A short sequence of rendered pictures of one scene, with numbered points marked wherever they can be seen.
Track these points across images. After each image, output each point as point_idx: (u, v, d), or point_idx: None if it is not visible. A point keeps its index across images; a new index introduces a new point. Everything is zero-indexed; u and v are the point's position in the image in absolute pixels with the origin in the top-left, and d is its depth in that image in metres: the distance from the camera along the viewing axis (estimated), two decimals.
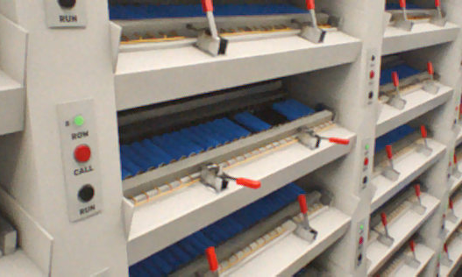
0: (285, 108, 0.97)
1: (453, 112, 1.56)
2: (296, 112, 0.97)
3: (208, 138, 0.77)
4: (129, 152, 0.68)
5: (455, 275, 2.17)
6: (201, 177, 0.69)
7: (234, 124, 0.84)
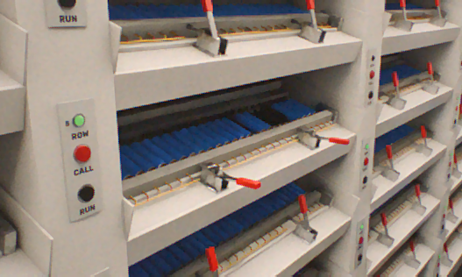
0: (285, 108, 0.97)
1: (453, 112, 1.56)
2: (296, 112, 0.97)
3: (208, 138, 0.77)
4: (129, 152, 0.68)
5: (455, 275, 2.17)
6: (201, 177, 0.69)
7: (234, 124, 0.84)
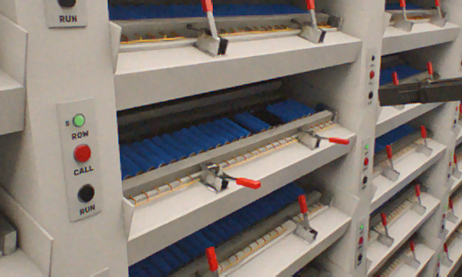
0: (285, 108, 0.97)
1: (453, 112, 1.56)
2: (296, 112, 0.97)
3: (208, 138, 0.77)
4: (129, 152, 0.68)
5: (455, 275, 2.17)
6: (201, 177, 0.69)
7: (234, 124, 0.84)
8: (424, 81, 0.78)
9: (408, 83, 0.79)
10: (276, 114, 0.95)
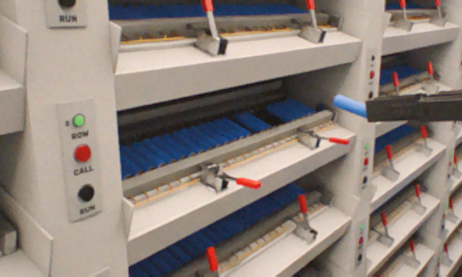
0: (285, 108, 0.97)
1: None
2: (296, 112, 0.97)
3: (208, 138, 0.77)
4: (129, 152, 0.68)
5: (455, 275, 2.17)
6: (201, 177, 0.69)
7: (234, 124, 0.84)
8: None
9: (401, 95, 0.62)
10: (276, 114, 0.95)
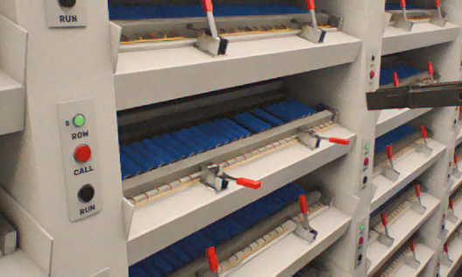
0: (285, 108, 0.97)
1: (453, 112, 1.56)
2: (296, 112, 0.97)
3: (208, 138, 0.77)
4: (129, 152, 0.68)
5: (455, 275, 2.17)
6: (201, 177, 0.69)
7: (234, 124, 0.84)
8: (414, 85, 0.75)
9: (398, 87, 0.76)
10: (276, 114, 0.95)
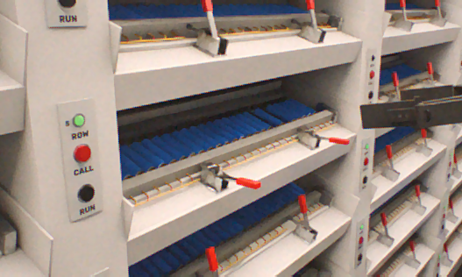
0: (285, 108, 0.97)
1: None
2: (296, 112, 0.97)
3: (208, 138, 0.77)
4: (129, 152, 0.68)
5: (455, 275, 2.17)
6: (201, 177, 0.69)
7: (234, 124, 0.84)
8: (447, 86, 0.64)
9: (427, 88, 0.65)
10: (276, 114, 0.95)
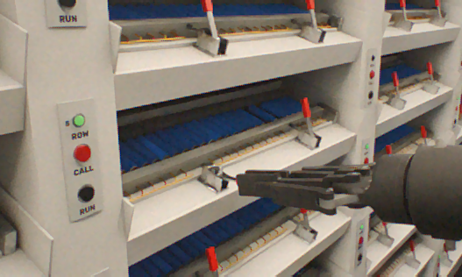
0: (279, 104, 0.97)
1: (453, 112, 1.56)
2: (290, 109, 0.98)
3: (201, 133, 0.78)
4: (123, 148, 0.68)
5: (455, 275, 2.17)
6: (201, 177, 0.69)
7: (227, 120, 0.85)
8: (282, 172, 0.61)
9: (266, 171, 0.63)
10: (270, 110, 0.96)
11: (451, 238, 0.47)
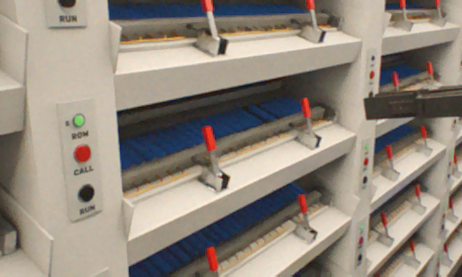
0: (279, 104, 0.97)
1: None
2: (290, 109, 0.98)
3: (201, 133, 0.78)
4: (122, 147, 0.68)
5: (455, 275, 2.17)
6: (201, 177, 0.69)
7: (227, 120, 0.85)
8: (422, 89, 0.61)
9: (401, 91, 0.63)
10: (270, 110, 0.96)
11: None
